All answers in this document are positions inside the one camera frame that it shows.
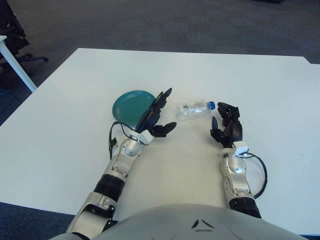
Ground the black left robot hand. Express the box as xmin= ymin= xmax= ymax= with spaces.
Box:
xmin=136 ymin=87 xmax=178 ymax=138

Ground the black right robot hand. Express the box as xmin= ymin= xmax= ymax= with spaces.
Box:
xmin=209 ymin=101 xmax=244 ymax=148

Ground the clear bottle with blue cap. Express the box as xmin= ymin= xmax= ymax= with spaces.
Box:
xmin=176 ymin=99 xmax=216 ymax=122

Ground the teal round plate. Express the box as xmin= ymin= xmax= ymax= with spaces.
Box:
xmin=111 ymin=89 xmax=163 ymax=131

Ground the grey robot torso shell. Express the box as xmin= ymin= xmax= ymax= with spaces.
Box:
xmin=56 ymin=202 xmax=310 ymax=240

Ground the white desk leg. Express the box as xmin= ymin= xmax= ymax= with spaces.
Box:
xmin=0 ymin=35 xmax=38 ymax=93

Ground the black office chair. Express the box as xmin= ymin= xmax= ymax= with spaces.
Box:
xmin=0 ymin=0 xmax=50 ymax=83

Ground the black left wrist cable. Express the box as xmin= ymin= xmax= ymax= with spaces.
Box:
xmin=108 ymin=121 xmax=137 ymax=161

